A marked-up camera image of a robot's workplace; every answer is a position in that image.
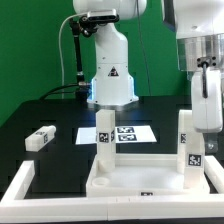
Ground black camera stand pole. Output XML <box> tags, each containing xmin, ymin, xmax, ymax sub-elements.
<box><xmin>69</xmin><ymin>19</ymin><xmax>89</xmax><ymax>101</ymax></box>

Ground white desk top tray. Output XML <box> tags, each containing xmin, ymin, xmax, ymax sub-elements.
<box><xmin>86</xmin><ymin>153</ymin><xmax>210</xmax><ymax>197</ymax></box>

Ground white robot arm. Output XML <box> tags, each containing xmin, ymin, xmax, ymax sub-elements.
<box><xmin>73</xmin><ymin>0</ymin><xmax>224</xmax><ymax>153</ymax></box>

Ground white camera cable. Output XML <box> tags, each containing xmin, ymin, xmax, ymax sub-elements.
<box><xmin>57</xmin><ymin>12</ymin><xmax>88</xmax><ymax>100</ymax></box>

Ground black cables on table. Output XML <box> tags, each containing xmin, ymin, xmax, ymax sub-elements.
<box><xmin>39</xmin><ymin>83</ymin><xmax>91</xmax><ymax>101</ymax></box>

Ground white U-shaped obstacle frame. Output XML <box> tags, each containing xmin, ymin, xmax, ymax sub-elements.
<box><xmin>0</xmin><ymin>156</ymin><xmax>224</xmax><ymax>223</ymax></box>

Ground grey camera on stand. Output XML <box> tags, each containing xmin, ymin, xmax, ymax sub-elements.
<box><xmin>81</xmin><ymin>9</ymin><xmax>119</xmax><ymax>23</ymax></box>

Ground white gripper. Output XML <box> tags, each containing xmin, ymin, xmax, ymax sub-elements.
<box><xmin>191</xmin><ymin>69</ymin><xmax>223</xmax><ymax>151</ymax></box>

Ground white fiducial marker sheet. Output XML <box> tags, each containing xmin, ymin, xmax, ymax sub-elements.
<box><xmin>76</xmin><ymin>125</ymin><xmax>157</xmax><ymax>145</ymax></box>

